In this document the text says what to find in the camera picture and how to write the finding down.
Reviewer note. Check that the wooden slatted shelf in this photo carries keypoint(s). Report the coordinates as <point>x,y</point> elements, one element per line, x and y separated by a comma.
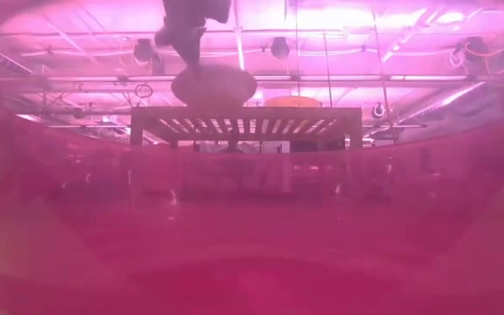
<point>243,114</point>

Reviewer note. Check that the blue patterned paper bowl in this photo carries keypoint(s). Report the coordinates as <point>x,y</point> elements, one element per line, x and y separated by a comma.
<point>214,87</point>

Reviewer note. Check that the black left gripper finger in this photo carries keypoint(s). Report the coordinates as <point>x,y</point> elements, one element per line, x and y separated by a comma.
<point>193,54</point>

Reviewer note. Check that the red plastic bowl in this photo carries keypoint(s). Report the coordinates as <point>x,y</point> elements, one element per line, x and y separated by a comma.
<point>252,262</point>

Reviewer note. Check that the yellow plastic bowl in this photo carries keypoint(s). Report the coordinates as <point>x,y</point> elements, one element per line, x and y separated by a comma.
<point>293,102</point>

